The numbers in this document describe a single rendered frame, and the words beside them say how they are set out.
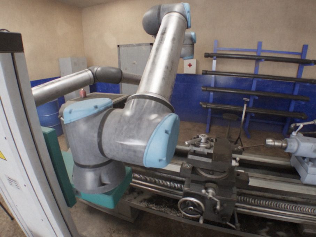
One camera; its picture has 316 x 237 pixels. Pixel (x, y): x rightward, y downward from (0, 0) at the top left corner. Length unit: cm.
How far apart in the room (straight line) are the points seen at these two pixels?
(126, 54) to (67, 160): 439
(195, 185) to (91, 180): 86
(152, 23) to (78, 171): 70
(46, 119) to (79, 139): 378
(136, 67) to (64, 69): 203
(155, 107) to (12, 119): 35
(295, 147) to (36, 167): 159
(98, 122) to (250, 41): 420
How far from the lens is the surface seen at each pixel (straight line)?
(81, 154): 50
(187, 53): 134
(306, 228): 188
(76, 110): 45
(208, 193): 118
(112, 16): 538
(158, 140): 36
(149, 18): 84
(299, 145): 155
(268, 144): 150
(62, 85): 108
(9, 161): 62
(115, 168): 55
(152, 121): 38
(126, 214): 205
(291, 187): 156
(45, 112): 420
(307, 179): 165
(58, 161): 55
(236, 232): 161
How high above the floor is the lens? 171
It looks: 21 degrees down
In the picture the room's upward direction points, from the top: straight up
